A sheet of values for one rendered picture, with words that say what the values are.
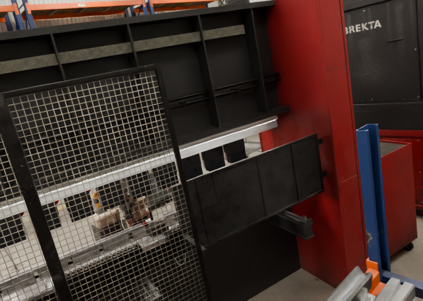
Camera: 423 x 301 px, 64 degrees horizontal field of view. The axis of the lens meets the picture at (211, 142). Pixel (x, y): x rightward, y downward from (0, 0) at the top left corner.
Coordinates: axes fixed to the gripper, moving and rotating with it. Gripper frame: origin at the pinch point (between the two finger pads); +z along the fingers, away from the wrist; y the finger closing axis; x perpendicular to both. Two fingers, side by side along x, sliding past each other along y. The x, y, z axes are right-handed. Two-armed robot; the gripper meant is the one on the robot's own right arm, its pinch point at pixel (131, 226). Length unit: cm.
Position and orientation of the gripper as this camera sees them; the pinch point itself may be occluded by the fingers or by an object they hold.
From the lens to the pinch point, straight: 292.7
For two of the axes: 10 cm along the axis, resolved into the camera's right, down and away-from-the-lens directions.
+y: 3.1, -0.9, -9.5
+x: 9.2, -2.4, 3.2
